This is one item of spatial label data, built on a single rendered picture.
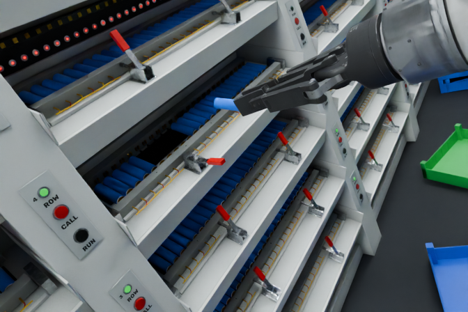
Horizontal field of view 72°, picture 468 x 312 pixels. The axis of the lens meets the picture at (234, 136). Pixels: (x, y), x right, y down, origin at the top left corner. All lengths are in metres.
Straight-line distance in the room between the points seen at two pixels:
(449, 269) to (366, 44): 0.98
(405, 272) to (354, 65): 0.97
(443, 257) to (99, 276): 1.03
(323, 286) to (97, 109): 0.80
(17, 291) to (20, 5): 0.37
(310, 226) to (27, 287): 0.67
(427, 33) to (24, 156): 0.45
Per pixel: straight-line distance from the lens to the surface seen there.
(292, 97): 0.39
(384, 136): 1.53
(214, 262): 0.70
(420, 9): 0.34
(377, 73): 0.37
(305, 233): 0.93
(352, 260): 1.25
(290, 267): 0.88
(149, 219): 0.56
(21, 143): 0.47
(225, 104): 0.53
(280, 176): 0.82
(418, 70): 0.35
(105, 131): 0.51
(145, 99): 0.54
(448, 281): 1.23
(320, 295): 1.04
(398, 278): 1.25
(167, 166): 0.60
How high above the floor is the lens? 0.99
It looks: 22 degrees down
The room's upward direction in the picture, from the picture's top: 27 degrees counter-clockwise
